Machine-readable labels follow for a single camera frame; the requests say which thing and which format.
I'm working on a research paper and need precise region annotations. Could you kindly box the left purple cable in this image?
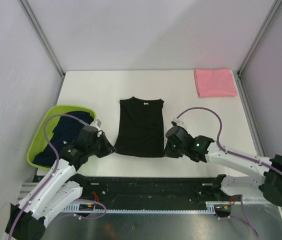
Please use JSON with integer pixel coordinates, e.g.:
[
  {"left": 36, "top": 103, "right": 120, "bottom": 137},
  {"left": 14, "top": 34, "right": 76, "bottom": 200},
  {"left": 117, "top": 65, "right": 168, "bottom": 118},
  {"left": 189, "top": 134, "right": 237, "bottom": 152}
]
[{"left": 7, "top": 113, "right": 108, "bottom": 238}]

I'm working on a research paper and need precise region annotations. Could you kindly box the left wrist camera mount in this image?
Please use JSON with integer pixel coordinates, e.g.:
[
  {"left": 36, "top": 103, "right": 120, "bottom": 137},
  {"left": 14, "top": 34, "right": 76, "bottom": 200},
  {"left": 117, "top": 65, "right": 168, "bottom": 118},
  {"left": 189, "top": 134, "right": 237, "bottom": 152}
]
[{"left": 89, "top": 119, "right": 102, "bottom": 131}]

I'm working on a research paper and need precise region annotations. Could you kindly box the black printed t shirt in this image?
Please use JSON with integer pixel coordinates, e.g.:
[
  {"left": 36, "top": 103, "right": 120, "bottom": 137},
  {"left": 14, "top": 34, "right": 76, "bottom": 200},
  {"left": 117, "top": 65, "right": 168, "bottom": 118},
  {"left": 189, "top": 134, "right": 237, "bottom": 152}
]
[{"left": 114, "top": 97, "right": 164, "bottom": 158}]

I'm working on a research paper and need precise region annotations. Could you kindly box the folded pink t shirt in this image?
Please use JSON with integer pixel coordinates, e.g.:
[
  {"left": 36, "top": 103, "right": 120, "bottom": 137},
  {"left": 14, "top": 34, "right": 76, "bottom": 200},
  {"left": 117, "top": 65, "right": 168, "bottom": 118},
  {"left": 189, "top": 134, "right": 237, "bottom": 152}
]
[{"left": 194, "top": 68, "right": 238, "bottom": 98}]

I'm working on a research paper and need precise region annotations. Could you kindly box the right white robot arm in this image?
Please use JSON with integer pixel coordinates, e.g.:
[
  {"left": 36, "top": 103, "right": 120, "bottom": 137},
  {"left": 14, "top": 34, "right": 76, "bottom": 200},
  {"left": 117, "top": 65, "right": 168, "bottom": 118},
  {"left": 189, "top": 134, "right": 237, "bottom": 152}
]
[{"left": 164, "top": 121, "right": 282, "bottom": 207}]

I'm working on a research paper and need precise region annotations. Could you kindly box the grey slotted cable duct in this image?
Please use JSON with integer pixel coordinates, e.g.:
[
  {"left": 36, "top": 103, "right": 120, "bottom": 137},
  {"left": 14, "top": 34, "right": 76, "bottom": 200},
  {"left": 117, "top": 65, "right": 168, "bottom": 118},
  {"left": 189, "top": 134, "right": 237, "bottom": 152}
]
[{"left": 60, "top": 201, "right": 217, "bottom": 214}]

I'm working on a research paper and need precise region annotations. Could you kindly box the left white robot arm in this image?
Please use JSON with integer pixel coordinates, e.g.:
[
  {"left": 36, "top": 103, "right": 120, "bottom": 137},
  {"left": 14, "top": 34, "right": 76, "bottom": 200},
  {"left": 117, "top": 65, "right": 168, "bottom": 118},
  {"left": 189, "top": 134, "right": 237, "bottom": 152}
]
[{"left": 5, "top": 122, "right": 116, "bottom": 240}]

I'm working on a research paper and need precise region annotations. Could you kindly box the navy blue t shirt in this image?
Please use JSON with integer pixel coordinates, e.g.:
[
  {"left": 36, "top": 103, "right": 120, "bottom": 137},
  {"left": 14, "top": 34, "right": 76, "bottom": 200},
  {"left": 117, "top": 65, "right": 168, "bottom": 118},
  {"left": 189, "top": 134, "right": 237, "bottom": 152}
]
[{"left": 33, "top": 111, "right": 94, "bottom": 167}]

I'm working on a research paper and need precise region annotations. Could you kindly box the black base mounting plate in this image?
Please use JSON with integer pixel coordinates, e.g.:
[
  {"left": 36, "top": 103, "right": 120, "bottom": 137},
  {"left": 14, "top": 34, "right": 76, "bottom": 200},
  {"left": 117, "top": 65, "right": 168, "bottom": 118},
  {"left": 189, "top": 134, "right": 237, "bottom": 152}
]
[{"left": 71, "top": 173, "right": 240, "bottom": 208}]

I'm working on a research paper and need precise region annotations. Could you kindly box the green plastic bin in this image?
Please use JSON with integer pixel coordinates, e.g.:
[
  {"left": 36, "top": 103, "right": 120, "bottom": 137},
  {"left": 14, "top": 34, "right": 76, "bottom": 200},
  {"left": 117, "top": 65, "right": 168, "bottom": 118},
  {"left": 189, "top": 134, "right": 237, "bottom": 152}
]
[{"left": 27, "top": 105, "right": 97, "bottom": 170}]

